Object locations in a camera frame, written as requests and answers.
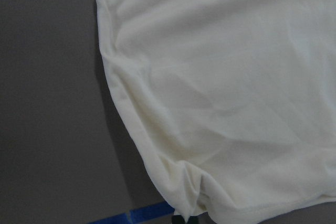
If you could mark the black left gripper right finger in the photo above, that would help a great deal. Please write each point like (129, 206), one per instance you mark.
(193, 220)

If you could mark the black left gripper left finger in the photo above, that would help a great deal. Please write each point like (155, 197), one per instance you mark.
(177, 219)

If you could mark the beige long-sleeve printed shirt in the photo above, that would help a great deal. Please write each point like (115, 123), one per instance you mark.
(230, 103)

